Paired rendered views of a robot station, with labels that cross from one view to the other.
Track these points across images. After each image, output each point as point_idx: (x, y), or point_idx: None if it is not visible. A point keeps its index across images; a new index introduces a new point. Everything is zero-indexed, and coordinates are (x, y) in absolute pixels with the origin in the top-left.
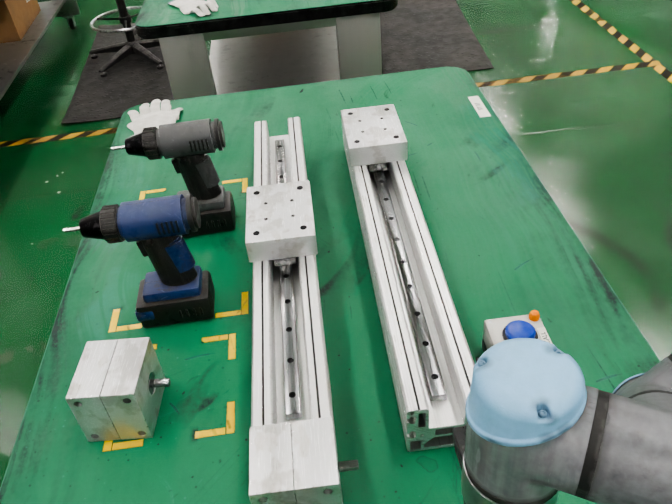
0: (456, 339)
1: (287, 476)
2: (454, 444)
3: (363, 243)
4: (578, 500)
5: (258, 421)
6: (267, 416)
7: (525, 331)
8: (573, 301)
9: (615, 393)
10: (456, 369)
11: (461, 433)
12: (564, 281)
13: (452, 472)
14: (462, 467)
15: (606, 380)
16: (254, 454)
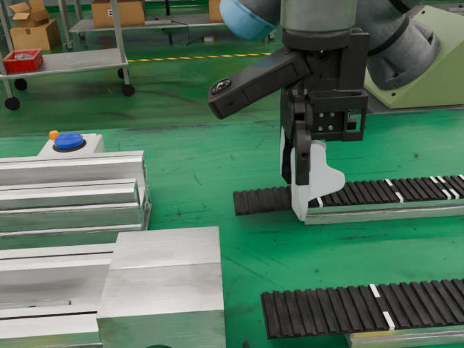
0: (58, 158)
1: (199, 268)
2: (224, 108)
3: None
4: (217, 170)
5: (81, 319)
6: (77, 308)
7: (72, 135)
8: (32, 148)
9: (238, 0)
10: (96, 161)
11: (221, 92)
12: (6, 149)
13: (176, 224)
14: (317, 3)
15: (121, 147)
16: (152, 307)
